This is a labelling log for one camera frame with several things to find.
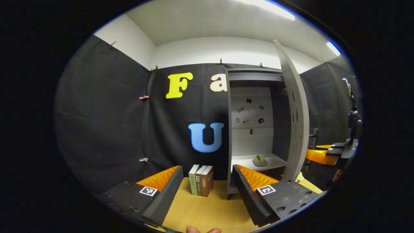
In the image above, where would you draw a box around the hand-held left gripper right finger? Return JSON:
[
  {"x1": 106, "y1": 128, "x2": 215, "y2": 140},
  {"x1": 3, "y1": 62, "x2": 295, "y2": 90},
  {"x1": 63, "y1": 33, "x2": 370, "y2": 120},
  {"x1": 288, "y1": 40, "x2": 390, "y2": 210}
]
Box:
[{"x1": 232, "y1": 164, "x2": 324, "y2": 227}]

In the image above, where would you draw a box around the black backdrop cloth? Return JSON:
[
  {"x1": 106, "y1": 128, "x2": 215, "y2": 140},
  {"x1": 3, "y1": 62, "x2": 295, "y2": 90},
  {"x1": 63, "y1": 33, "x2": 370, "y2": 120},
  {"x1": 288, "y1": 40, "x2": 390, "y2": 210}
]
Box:
[{"x1": 54, "y1": 34, "x2": 364, "y2": 207}]

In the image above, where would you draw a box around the green book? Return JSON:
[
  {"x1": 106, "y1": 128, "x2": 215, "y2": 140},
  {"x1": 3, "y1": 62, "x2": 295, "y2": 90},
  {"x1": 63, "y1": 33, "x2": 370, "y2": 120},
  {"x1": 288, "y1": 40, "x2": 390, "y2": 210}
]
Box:
[{"x1": 189, "y1": 164, "x2": 200, "y2": 195}]

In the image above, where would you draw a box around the long ceiling light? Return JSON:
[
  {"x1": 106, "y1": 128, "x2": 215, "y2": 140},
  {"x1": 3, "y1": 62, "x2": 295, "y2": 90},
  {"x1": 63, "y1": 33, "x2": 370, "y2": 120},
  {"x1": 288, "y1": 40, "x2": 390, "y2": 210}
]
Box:
[{"x1": 234, "y1": 0, "x2": 295, "y2": 21}]

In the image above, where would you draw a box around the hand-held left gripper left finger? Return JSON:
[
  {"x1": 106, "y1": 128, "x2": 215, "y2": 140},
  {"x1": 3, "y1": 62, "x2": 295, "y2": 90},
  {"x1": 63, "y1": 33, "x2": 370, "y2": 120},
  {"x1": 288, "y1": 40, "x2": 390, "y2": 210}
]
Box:
[{"x1": 95, "y1": 165, "x2": 184, "y2": 227}]

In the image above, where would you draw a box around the cream cabinet door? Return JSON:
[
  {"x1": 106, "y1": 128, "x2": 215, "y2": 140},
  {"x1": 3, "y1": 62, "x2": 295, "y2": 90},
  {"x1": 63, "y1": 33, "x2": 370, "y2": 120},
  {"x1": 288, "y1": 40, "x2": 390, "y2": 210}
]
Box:
[{"x1": 273, "y1": 39, "x2": 310, "y2": 182}]

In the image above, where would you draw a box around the small ceiling light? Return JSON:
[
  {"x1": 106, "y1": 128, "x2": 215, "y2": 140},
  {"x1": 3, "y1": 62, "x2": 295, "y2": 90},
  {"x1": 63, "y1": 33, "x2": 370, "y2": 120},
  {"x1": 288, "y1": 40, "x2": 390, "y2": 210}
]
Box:
[{"x1": 326, "y1": 41, "x2": 342, "y2": 56}]

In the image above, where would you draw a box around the small grey green bottle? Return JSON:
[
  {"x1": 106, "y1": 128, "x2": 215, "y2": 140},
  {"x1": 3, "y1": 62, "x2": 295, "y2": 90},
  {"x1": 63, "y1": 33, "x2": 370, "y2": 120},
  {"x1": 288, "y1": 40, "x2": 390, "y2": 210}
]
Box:
[{"x1": 252, "y1": 155, "x2": 268, "y2": 168}]

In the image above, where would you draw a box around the black door handle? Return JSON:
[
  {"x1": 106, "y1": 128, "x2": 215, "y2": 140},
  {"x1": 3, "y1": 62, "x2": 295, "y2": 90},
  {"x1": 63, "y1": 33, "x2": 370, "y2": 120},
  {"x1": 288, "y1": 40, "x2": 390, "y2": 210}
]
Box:
[{"x1": 306, "y1": 128, "x2": 319, "y2": 171}]

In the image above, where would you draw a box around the dark grey cabinet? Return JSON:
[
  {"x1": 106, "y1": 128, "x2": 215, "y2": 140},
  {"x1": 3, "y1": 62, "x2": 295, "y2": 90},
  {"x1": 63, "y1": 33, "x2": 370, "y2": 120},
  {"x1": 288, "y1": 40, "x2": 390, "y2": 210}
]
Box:
[{"x1": 225, "y1": 67, "x2": 291, "y2": 199}]

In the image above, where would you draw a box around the grey brown book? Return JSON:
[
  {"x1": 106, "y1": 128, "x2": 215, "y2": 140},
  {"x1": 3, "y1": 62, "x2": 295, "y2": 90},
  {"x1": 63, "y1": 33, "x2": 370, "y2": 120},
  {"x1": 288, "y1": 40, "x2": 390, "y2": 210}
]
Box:
[{"x1": 195, "y1": 165, "x2": 207, "y2": 196}]

